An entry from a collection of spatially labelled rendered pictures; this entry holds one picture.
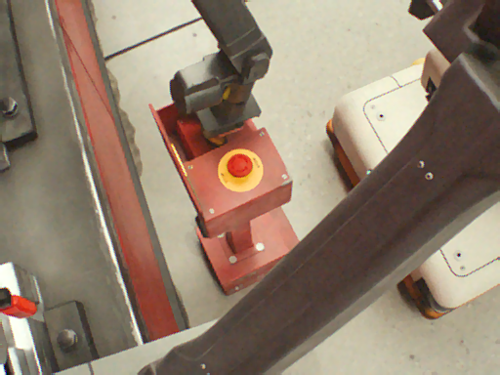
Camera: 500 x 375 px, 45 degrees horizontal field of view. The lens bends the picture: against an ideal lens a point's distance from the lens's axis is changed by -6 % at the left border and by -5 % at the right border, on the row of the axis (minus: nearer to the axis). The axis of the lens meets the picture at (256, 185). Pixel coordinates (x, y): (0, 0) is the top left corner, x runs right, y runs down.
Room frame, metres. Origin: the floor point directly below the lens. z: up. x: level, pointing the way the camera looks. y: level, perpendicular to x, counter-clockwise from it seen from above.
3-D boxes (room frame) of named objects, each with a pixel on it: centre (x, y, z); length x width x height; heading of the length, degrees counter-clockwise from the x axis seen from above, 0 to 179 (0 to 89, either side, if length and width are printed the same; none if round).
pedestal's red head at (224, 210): (0.38, 0.05, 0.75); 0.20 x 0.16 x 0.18; 23
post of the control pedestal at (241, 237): (0.38, 0.05, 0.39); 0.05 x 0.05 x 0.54; 23
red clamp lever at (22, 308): (0.09, 0.26, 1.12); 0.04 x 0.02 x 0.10; 107
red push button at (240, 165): (0.34, 0.02, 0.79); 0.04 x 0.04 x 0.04
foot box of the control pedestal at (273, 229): (0.39, 0.02, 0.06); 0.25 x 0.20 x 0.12; 113
